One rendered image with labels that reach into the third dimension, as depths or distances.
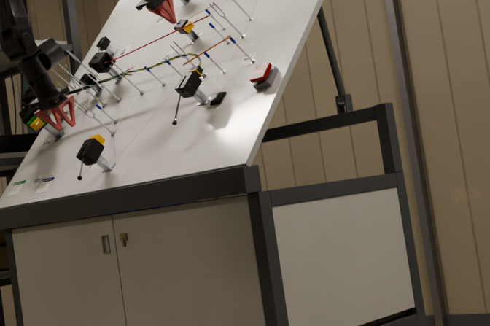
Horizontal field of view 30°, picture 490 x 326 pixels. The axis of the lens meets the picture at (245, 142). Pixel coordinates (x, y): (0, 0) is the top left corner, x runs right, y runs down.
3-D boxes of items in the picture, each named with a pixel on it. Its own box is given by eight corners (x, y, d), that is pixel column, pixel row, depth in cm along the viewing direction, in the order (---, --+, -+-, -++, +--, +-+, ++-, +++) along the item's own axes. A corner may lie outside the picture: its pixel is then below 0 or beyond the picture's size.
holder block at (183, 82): (183, 98, 248) (173, 89, 246) (192, 82, 250) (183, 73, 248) (193, 96, 245) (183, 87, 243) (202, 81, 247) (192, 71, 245)
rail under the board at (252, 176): (246, 193, 215) (242, 165, 216) (-7, 230, 298) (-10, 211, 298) (262, 190, 219) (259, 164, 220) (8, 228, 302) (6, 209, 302)
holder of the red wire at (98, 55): (109, 74, 308) (87, 52, 303) (129, 73, 297) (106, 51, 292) (100, 85, 306) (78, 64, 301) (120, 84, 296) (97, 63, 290)
